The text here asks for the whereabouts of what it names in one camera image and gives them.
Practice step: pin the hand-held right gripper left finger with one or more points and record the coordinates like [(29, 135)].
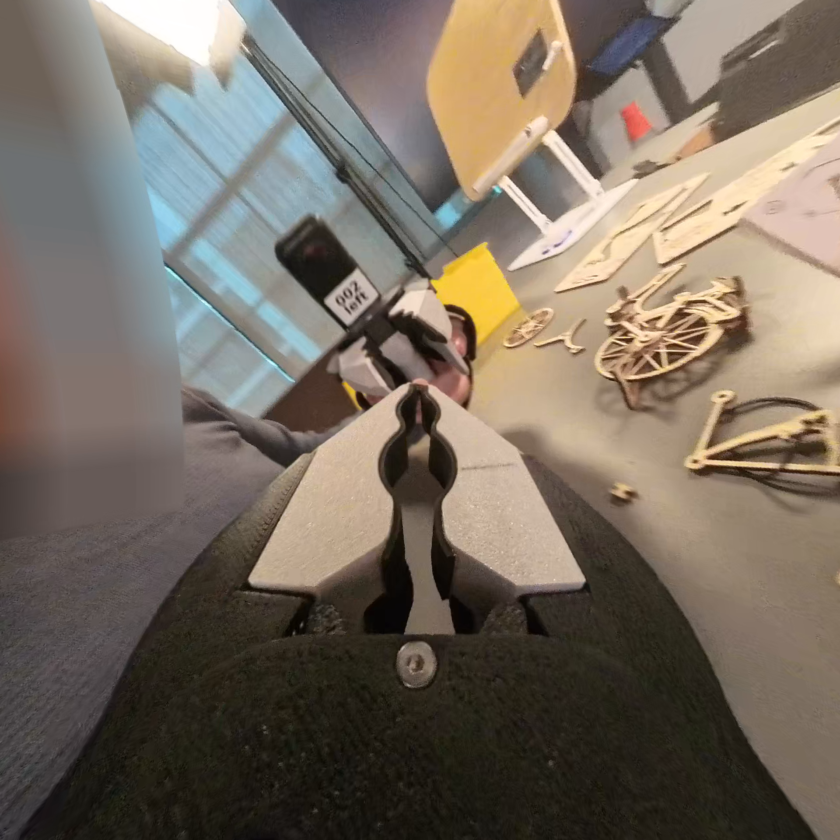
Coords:
[(328, 525)]

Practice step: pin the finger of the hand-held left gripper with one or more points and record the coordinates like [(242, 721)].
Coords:
[(361, 367), (426, 315)]

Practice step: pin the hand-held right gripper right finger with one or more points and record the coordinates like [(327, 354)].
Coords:
[(505, 525)]

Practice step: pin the person's left forearm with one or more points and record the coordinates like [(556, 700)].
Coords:
[(262, 433)]

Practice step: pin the brown model kit box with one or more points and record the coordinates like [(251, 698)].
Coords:
[(800, 223)]

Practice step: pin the person's left hand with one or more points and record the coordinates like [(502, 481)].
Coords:
[(456, 387)]

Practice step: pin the yellow paper sheet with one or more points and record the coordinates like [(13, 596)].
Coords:
[(479, 295)]

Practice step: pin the small wooden wheel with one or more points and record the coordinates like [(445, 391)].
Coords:
[(528, 328)]

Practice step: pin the small notched wooden connector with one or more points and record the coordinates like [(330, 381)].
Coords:
[(623, 493)]

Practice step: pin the wooden fork part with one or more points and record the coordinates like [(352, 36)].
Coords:
[(569, 341)]

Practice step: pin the wooden laser-cut part sheet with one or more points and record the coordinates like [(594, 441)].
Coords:
[(584, 279), (709, 223)]

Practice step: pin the wooden board on white stand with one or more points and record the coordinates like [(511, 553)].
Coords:
[(485, 98)]

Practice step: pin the red traffic cone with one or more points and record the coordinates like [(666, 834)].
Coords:
[(636, 124)]

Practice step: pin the wooden gear wheel piece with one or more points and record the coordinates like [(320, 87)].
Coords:
[(725, 305)]

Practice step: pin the dark furniture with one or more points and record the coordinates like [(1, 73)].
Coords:
[(774, 59)]

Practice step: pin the wooden triangular frame with band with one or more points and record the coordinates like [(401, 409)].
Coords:
[(814, 426)]

